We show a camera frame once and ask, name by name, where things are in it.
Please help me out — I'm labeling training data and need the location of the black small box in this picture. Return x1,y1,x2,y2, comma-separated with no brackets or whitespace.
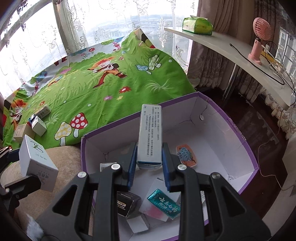
117,192,141,217

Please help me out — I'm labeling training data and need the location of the brown drape curtain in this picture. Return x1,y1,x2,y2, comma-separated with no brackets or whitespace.
186,0,262,91

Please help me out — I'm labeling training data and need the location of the long white carton box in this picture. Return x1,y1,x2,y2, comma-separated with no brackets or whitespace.
18,135,59,192

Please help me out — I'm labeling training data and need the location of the orange blue small tray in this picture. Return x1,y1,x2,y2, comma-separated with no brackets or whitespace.
176,144,197,167

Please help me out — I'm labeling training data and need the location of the green tissue pack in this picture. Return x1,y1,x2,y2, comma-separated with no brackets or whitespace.
182,16,213,35

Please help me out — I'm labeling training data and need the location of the white curved shelf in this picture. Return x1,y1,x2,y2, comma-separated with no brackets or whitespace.
164,27,293,110

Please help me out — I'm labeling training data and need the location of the white lace curtain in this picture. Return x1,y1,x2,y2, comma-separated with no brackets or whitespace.
1,1,199,78

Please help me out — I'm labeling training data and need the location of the white blue medicine box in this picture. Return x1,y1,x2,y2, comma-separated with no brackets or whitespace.
137,104,163,170

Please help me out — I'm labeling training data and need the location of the white cube box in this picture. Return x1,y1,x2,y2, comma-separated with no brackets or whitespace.
32,116,47,137

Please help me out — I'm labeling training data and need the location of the small white box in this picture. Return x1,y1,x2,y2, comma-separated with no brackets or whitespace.
126,214,149,233

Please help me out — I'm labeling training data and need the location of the black cable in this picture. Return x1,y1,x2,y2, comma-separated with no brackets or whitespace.
229,41,296,106

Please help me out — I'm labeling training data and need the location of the teal foil packet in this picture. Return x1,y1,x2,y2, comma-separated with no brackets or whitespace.
147,189,181,220

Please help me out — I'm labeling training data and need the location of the green cartoon print cloth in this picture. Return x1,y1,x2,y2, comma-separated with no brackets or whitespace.
1,29,194,149

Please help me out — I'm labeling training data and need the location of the beige toothpaste box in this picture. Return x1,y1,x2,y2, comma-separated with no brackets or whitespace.
35,105,51,119

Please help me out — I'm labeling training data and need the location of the kraft brown box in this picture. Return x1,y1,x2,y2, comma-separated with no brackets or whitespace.
13,123,35,144

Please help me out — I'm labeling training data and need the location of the purple white cardboard box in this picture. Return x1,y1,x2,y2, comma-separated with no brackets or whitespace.
80,91,260,241

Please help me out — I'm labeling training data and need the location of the white pink flat box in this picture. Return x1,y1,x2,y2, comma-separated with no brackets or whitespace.
139,178,181,222

